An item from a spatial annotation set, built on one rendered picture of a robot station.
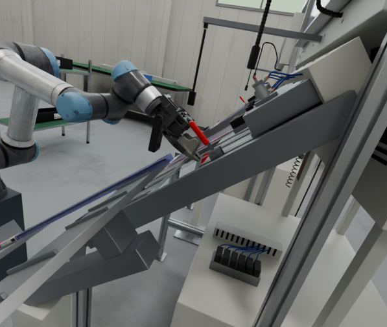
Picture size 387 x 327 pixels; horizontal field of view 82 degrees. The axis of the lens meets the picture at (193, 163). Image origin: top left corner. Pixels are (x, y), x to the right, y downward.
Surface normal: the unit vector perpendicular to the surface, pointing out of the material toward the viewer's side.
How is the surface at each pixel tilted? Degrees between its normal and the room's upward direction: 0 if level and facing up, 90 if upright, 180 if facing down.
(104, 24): 90
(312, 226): 90
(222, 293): 0
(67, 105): 90
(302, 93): 90
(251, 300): 0
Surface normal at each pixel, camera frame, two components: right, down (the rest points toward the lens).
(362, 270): -0.27, 0.30
